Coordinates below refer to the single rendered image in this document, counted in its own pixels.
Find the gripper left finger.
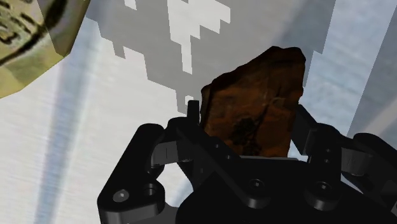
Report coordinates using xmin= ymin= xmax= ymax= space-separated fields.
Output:
xmin=97 ymin=99 xmax=271 ymax=224

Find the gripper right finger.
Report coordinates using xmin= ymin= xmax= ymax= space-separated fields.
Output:
xmin=291 ymin=104 xmax=397 ymax=217

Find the brown rough slab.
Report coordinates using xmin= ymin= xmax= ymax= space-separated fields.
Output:
xmin=200 ymin=46 xmax=307 ymax=158

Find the olive yellow patterned block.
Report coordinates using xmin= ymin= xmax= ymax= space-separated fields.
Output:
xmin=0 ymin=0 xmax=92 ymax=100

